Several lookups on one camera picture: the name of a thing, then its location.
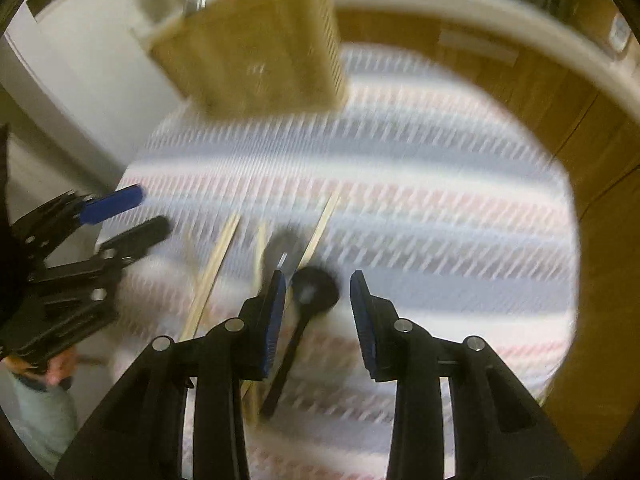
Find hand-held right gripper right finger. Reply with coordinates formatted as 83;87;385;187
349;270;583;480

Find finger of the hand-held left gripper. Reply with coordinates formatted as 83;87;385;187
12;184;147;262
27;216;172;302

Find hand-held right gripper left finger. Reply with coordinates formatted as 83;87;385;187
55;270;288;480

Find black spoon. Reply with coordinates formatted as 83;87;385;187
260;266;342;418

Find dark grey spoon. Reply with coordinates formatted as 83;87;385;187
262;229;306;281

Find wooden chopstick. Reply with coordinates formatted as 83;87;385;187
297;192;345;268
179;212;243;343

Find yellow plastic utensil basket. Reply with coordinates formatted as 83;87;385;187
135;0;351;116

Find person's left forearm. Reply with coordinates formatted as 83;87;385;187
12;374;80;473

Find person's left hand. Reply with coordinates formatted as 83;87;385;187
46;347;77;390

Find white tall cabinet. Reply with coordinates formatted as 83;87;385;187
0;0;191;186

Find striped woven mat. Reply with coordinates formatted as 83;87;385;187
102;45;581;480

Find wooden base cabinet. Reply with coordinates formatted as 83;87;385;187
335;7;640;461

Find metal drawer handle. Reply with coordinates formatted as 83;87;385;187
439;30;518;63

